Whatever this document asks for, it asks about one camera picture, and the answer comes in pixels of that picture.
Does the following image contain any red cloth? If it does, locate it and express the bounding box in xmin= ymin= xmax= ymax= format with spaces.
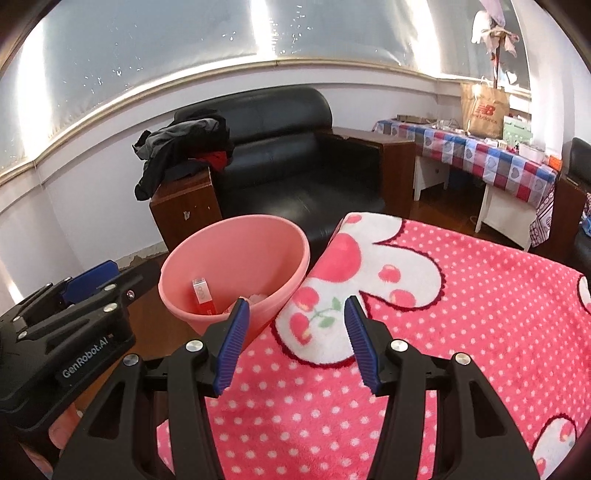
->
xmin=198 ymin=150 xmax=230 ymax=169

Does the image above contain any pink plastic bucket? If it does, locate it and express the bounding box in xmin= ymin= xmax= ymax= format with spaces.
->
xmin=158 ymin=215 xmax=311 ymax=352

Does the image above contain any heart print cloth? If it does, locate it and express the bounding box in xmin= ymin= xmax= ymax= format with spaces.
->
xmin=529 ymin=187 xmax=555 ymax=247

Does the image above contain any dark jacket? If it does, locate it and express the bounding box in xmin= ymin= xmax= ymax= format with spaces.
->
xmin=133 ymin=108 xmax=232 ymax=201

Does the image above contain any green box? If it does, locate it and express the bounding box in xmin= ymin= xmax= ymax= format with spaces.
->
xmin=502 ymin=115 xmax=534 ymax=146

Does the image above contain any checkered tablecloth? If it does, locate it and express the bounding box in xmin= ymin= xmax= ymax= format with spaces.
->
xmin=373 ymin=117 xmax=559 ymax=206

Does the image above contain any white table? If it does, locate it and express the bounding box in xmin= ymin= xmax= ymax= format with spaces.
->
xmin=412 ymin=154 xmax=534 ymax=252

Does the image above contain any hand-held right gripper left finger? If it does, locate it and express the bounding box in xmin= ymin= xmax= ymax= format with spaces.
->
xmin=53 ymin=298 xmax=251 ymax=480

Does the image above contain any wooden side table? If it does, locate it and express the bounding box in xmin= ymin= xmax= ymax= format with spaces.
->
xmin=551 ymin=173 xmax=589 ymax=266
xmin=148 ymin=166 xmax=223 ymax=252
xmin=321 ymin=127 xmax=416 ymax=220

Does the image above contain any red and white small packet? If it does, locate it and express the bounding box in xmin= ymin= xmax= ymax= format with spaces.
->
xmin=191 ymin=277 xmax=218 ymax=317

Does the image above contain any black leather sofa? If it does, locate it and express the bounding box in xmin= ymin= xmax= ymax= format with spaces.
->
xmin=173 ymin=87 xmax=386 ymax=250

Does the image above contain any black leather armchair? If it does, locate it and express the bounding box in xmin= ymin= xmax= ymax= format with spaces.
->
xmin=561 ymin=137 xmax=591 ymax=273

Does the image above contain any pole with hanging cloths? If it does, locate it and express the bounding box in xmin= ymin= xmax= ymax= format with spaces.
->
xmin=471 ymin=0 xmax=520 ymax=90

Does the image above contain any person's left hand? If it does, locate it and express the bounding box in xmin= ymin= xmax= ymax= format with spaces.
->
xmin=47 ymin=405 xmax=86 ymax=450

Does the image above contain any pink polka dot blanket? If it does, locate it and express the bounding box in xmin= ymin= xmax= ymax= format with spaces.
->
xmin=156 ymin=211 xmax=591 ymax=480

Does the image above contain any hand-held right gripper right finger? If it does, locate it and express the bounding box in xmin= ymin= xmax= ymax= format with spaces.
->
xmin=344 ymin=295 xmax=541 ymax=480

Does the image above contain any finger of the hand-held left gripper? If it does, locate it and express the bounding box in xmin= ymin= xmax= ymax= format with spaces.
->
xmin=0 ymin=260 xmax=118 ymax=334
xmin=18 ymin=272 xmax=145 ymax=345

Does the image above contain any frosted window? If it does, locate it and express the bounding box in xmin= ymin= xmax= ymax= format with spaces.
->
xmin=0 ymin=0 xmax=532 ymax=171

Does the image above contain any brown paper bag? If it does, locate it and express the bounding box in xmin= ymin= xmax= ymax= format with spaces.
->
xmin=460 ymin=78 xmax=511 ymax=139

